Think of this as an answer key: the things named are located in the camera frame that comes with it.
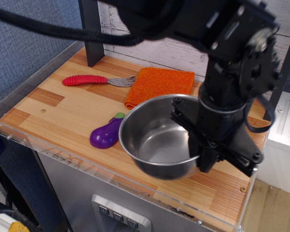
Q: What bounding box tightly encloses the silver dispenser button panel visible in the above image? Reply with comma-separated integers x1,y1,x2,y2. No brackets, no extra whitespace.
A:
91,194,152,232

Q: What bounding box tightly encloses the dark right vertical post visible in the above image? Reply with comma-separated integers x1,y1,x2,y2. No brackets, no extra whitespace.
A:
263,0,290,121

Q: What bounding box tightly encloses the clear acrylic edge guard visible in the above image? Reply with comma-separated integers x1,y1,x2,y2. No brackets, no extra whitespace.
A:
0,117,271,232

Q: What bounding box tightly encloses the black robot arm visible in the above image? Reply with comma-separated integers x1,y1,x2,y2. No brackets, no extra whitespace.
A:
109,0,280,176

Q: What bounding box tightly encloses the dark left vertical post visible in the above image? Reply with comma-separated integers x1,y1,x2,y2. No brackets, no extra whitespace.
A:
78,0,104,67

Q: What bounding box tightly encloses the dark vertical post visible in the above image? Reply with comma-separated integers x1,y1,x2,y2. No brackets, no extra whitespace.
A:
78,0,104,67
263,0,290,121

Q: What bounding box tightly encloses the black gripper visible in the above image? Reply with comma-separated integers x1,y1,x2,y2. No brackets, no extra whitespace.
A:
171,96,263,177

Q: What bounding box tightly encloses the white toy sink unit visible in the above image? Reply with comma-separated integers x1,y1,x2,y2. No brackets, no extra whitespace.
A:
256,92,290,193

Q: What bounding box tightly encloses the silver metal bowl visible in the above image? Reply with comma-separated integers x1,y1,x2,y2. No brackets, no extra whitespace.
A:
119,94,200,180

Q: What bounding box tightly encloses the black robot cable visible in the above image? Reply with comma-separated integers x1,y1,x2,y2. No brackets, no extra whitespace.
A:
0,4,145,47

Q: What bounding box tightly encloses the purple toy eggplant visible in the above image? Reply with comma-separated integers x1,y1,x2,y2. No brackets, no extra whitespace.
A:
89,112,126,149

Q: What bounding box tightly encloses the red handled metal fork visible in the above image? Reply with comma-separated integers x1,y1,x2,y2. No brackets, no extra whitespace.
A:
62,75,136,87

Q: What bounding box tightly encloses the stainless toy fridge cabinet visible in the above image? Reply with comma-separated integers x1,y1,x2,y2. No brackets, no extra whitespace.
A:
35,151,209,232

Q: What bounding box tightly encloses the orange folded cloth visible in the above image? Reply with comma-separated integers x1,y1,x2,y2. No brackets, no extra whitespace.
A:
124,67,195,110

